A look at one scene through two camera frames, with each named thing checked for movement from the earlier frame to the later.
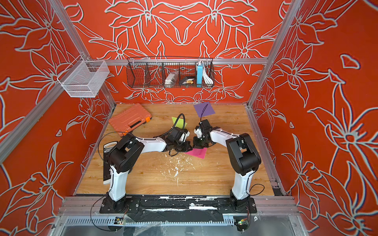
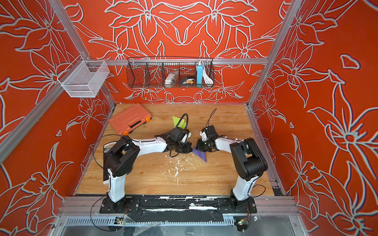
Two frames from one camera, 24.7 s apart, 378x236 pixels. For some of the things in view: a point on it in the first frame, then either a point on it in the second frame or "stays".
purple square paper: x=200 y=108 -> x=202 y=154
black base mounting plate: x=177 y=209 stays
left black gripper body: x=181 y=147 stays
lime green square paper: x=179 y=123 stays
